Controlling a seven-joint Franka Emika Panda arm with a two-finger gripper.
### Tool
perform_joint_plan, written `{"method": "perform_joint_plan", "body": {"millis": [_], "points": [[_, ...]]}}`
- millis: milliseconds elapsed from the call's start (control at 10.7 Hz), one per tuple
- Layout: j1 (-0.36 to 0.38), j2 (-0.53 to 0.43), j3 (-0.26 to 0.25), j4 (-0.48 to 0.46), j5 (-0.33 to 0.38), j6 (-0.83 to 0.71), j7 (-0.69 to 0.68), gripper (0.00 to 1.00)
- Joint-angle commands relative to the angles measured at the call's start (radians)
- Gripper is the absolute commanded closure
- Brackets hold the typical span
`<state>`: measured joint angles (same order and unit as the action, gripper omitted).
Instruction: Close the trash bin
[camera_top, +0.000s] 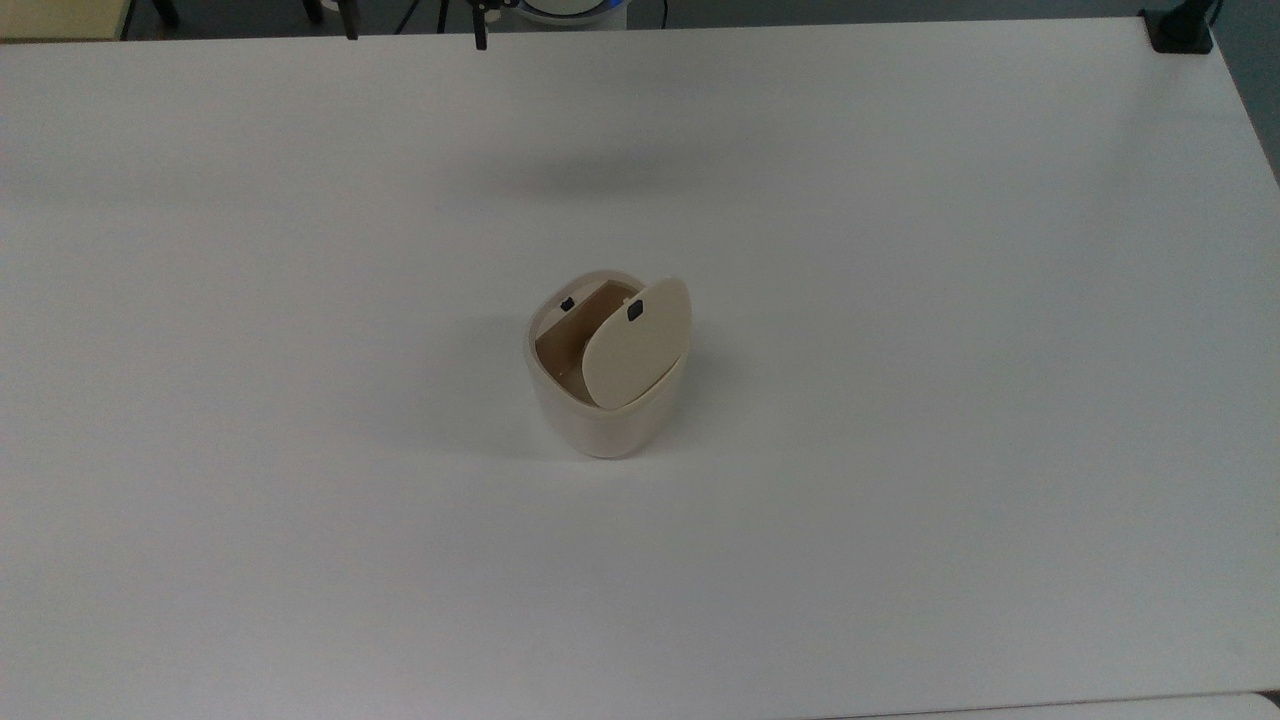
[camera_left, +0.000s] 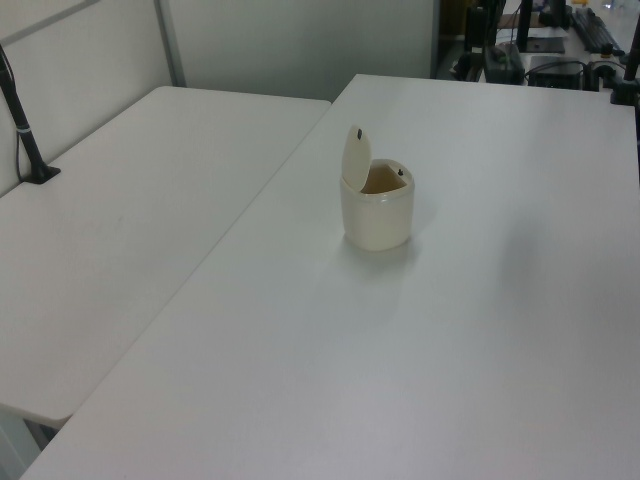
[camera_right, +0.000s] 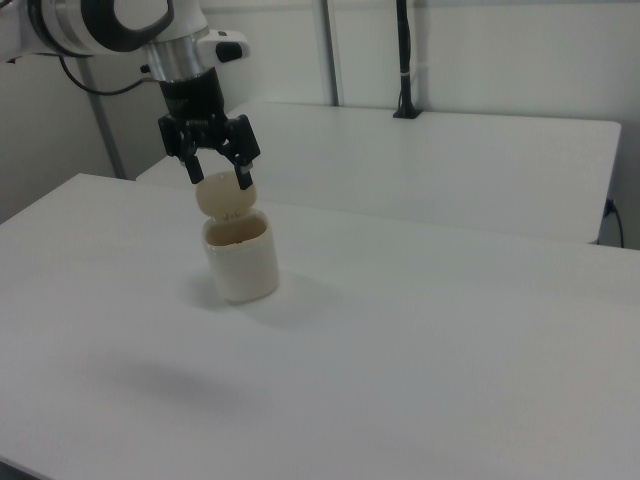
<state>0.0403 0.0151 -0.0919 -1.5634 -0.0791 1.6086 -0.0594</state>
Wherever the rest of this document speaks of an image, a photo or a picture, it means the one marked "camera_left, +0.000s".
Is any black clamp stand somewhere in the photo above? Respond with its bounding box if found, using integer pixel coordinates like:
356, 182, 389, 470
609, 28, 640, 107

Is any black flat pad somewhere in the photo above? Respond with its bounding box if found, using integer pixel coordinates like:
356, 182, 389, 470
524, 38, 567, 54

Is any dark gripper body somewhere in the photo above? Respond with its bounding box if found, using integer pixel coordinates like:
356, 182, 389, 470
481, 43, 524, 74

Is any black electronics box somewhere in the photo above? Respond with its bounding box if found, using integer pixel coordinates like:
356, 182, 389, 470
523, 55, 587, 91

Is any black vertical post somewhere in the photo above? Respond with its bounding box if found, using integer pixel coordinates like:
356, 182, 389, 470
516, 0, 535, 52

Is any cream plastic trash bin body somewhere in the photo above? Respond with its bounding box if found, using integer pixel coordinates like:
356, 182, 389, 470
339, 158, 418, 252

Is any grey metal partition post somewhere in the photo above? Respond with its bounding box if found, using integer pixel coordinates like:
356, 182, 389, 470
154, 0, 187, 88

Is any black camera stand pole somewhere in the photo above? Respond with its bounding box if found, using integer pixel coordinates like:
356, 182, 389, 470
0, 43, 62, 186

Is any cream trash bin flip lid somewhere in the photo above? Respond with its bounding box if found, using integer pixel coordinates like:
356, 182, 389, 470
341, 124, 374, 193

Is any black keyboard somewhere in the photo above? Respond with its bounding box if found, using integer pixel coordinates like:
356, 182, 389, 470
569, 6, 627, 55

